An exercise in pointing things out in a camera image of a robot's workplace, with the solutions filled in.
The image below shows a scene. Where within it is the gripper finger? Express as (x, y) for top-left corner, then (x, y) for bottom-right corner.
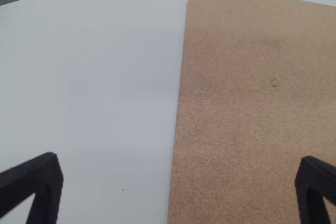
(0, 152), (65, 224)
(294, 155), (336, 224)

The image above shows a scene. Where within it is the cork mat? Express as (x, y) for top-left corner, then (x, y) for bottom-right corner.
(167, 0), (336, 224)

